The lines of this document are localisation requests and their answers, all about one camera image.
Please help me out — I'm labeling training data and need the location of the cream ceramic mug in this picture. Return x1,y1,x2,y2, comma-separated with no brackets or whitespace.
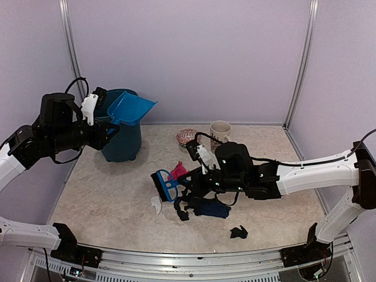
210,120,231,151

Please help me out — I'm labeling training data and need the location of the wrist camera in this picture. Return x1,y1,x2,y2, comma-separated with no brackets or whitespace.
186,140,214,174
81,87,107,126

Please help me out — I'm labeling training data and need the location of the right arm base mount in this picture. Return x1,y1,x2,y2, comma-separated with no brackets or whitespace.
280,223,333,267

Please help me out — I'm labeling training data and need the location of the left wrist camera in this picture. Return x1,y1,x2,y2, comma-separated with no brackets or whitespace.
81,87,107,126

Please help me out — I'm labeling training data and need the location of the isolated black paper scrap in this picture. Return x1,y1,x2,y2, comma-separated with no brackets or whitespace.
230,225,248,239

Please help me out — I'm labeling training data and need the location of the aluminium frame post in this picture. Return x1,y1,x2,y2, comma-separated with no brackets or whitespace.
58,0,88,102
284,0,319,130

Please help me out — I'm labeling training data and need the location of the patterned red ceramic bowl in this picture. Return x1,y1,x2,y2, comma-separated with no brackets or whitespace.
176,129,197,148

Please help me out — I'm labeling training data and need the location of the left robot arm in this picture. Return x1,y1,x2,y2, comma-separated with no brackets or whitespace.
1,88,120,261

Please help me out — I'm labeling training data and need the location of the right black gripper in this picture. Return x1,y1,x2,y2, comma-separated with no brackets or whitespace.
177,166,247,198

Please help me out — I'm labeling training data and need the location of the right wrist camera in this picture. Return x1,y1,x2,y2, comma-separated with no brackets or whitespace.
186,140,214,174

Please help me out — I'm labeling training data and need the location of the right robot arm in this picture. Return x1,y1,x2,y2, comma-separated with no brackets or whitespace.
177,139,375,261

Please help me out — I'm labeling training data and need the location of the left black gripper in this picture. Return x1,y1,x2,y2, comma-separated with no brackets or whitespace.
49,117,119,153

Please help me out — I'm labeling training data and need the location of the left aluminium frame post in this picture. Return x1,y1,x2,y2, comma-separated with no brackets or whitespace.
58,0,88,102

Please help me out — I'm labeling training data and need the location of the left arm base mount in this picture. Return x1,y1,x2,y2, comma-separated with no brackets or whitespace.
51,223,103,268

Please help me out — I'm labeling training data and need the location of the front aluminium rail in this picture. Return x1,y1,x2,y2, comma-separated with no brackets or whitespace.
22,231,361,282

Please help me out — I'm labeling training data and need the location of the teal plastic waste bin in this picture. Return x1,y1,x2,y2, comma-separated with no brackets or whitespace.
94,89,142,163

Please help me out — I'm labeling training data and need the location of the blue plastic dustpan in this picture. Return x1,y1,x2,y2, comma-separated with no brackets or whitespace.
107,91,157,126

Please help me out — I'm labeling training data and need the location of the right aluminium frame post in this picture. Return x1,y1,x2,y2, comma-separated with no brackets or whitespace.
284,0,319,130

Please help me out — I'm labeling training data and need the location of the blue hand brush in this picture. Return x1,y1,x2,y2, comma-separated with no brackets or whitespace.
150,169,179,202

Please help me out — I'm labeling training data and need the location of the pile of coloured paper scraps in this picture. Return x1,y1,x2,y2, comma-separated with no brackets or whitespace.
170,162,231,221

